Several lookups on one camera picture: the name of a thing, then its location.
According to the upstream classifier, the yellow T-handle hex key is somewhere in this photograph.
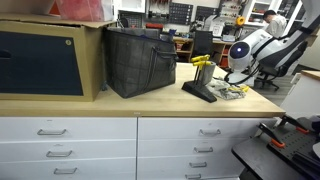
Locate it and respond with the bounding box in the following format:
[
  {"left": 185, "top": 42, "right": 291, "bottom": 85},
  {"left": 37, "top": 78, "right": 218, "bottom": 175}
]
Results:
[
  {"left": 191, "top": 54, "right": 210, "bottom": 63},
  {"left": 193, "top": 61, "right": 212, "bottom": 66}
]

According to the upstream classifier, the black wedge tool stand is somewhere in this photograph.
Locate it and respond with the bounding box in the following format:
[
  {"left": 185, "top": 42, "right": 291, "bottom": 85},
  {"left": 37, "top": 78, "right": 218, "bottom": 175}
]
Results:
[{"left": 182, "top": 81, "right": 217, "bottom": 103}]

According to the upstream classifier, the wooden shelving workbench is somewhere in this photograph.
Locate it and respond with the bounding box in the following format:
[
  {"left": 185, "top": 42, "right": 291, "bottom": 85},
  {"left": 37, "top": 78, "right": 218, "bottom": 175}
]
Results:
[{"left": 173, "top": 37, "right": 233, "bottom": 68}]

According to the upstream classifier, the black orange clamp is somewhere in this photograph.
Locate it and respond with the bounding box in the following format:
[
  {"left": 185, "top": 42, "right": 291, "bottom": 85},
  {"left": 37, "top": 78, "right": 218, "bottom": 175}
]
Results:
[{"left": 258, "top": 123, "right": 285, "bottom": 148}]

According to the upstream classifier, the black side table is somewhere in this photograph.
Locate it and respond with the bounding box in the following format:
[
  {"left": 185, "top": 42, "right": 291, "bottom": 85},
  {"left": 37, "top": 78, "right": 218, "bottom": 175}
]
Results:
[{"left": 231, "top": 115, "right": 320, "bottom": 180}]

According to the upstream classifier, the large yellow T-handle wrench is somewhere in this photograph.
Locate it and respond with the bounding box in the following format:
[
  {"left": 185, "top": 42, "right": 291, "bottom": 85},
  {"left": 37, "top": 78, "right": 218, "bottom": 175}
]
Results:
[{"left": 227, "top": 86, "right": 250, "bottom": 92}]

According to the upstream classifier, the grey plaid tote bag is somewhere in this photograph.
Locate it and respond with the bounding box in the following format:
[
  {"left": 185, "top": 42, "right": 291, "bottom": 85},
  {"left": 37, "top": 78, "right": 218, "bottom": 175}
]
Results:
[{"left": 104, "top": 27, "right": 178, "bottom": 98}]

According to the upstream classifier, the person in grey clothes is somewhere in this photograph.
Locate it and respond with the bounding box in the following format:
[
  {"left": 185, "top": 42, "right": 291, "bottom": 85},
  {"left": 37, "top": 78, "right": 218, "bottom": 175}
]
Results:
[{"left": 263, "top": 10, "right": 287, "bottom": 38}]

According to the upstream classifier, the white drawer cabinet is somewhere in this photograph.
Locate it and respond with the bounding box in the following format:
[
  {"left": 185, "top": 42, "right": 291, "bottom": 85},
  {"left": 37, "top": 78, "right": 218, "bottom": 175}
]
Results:
[{"left": 0, "top": 117, "right": 275, "bottom": 180}]

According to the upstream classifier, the white crumpled cloth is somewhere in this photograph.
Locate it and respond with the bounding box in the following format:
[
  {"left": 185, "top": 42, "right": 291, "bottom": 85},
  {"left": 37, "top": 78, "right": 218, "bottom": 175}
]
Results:
[{"left": 206, "top": 79, "right": 247, "bottom": 100}]

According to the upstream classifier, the black office chair near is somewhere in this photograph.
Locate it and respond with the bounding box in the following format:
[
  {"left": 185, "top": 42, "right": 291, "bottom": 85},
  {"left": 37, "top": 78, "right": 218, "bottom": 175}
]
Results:
[{"left": 255, "top": 41, "right": 308, "bottom": 91}]

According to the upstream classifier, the clear plastic storage bin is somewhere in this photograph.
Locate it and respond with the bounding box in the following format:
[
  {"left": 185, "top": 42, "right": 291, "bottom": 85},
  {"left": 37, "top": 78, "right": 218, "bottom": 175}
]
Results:
[{"left": 50, "top": 0, "right": 114, "bottom": 22}]

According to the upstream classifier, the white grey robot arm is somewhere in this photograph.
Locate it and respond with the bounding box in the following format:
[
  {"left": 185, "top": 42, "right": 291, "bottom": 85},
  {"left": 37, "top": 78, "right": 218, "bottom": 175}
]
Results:
[{"left": 224, "top": 0, "right": 320, "bottom": 85}]

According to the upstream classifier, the cardboard box with dark panel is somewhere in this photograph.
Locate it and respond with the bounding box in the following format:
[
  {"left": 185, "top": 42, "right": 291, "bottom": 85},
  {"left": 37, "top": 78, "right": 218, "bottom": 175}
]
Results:
[{"left": 0, "top": 13, "right": 114, "bottom": 101}]

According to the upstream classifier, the grey metal cylinder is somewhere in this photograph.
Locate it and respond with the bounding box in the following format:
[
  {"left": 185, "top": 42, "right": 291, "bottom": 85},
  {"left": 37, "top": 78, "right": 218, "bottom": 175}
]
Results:
[{"left": 199, "top": 62, "right": 216, "bottom": 85}]

